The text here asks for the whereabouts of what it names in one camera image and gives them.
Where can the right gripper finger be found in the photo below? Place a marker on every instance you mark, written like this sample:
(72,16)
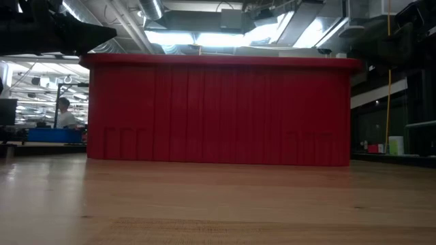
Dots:
(391,44)

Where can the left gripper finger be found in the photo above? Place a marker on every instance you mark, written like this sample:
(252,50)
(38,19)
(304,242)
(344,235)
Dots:
(90,35)

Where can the blue plastic bin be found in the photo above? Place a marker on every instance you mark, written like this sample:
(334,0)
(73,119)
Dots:
(54,135)

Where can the red plastic bin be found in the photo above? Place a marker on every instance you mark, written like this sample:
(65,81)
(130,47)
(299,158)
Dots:
(204,109)

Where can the black computer monitor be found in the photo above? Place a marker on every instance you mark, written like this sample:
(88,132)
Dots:
(7,112)

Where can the person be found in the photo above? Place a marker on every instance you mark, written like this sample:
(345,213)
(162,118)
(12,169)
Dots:
(66,119)

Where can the fluorescent ceiling light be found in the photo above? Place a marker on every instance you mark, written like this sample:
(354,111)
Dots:
(190,38)

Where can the white green box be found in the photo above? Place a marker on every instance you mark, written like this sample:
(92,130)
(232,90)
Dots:
(396,145)

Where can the small red box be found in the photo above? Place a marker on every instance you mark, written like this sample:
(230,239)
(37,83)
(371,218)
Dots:
(373,148)

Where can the grey ceiling box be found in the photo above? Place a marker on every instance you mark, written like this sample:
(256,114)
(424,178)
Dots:
(231,18)

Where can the silver ventilation duct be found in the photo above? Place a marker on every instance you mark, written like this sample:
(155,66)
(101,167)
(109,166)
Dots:
(151,8)

